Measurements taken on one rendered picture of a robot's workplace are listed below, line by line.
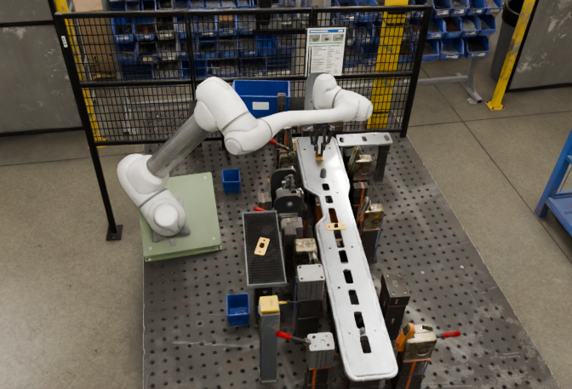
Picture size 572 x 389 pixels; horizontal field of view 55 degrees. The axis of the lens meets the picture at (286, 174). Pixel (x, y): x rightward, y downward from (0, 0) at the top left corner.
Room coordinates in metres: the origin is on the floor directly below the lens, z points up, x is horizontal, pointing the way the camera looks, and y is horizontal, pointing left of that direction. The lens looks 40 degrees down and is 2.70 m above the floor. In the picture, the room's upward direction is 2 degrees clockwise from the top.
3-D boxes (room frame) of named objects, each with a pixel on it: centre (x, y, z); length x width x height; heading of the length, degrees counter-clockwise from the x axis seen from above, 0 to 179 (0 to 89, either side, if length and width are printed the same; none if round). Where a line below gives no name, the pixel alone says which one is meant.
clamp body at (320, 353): (1.06, -0.14, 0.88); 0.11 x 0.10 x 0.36; 98
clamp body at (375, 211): (1.75, -0.39, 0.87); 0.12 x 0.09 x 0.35; 98
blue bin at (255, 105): (2.52, 0.15, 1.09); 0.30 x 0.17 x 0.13; 92
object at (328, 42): (2.69, -0.19, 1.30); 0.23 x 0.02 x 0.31; 98
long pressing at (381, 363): (1.65, -0.23, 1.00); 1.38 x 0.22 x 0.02; 8
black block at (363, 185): (1.96, -0.36, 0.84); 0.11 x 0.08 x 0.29; 98
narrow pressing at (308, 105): (2.39, -0.14, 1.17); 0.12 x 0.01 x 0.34; 98
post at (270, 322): (1.13, 0.04, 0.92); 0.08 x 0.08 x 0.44; 8
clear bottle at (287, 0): (2.75, 0.02, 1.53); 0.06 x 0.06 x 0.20
